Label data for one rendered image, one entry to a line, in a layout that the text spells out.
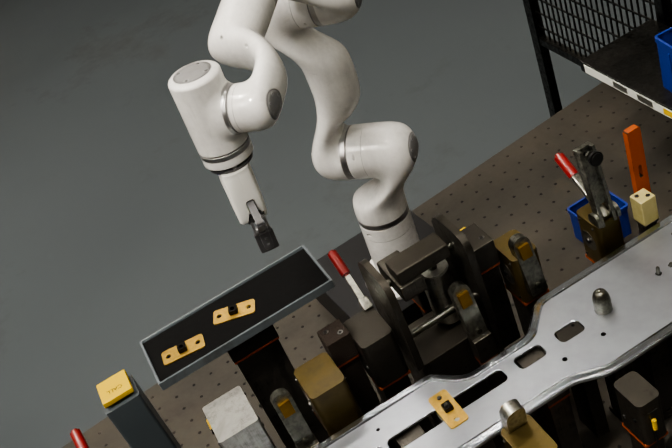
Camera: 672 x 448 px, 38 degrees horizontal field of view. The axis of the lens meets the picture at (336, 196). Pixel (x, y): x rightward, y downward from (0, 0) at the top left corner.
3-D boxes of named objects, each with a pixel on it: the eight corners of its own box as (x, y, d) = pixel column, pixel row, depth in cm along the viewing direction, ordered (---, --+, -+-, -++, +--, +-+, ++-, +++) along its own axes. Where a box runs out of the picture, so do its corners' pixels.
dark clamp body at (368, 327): (418, 473, 198) (361, 350, 176) (391, 436, 208) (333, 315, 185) (447, 453, 199) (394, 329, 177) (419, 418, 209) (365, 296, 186)
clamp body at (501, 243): (549, 389, 203) (511, 264, 182) (520, 359, 212) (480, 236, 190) (574, 372, 205) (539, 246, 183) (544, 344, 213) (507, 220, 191)
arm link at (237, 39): (321, 8, 163) (282, 142, 145) (238, 20, 169) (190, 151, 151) (302, -34, 157) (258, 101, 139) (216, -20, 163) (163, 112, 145)
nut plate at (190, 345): (164, 367, 178) (162, 362, 177) (161, 353, 181) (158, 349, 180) (206, 346, 178) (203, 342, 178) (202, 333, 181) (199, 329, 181)
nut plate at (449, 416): (469, 418, 166) (468, 414, 166) (451, 430, 166) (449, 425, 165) (445, 389, 173) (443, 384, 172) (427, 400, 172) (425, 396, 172)
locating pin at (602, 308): (603, 324, 175) (597, 299, 171) (592, 314, 177) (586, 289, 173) (617, 314, 175) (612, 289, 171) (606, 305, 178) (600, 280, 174)
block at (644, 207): (664, 332, 204) (641, 204, 183) (653, 323, 207) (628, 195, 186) (677, 323, 205) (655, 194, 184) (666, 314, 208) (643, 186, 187)
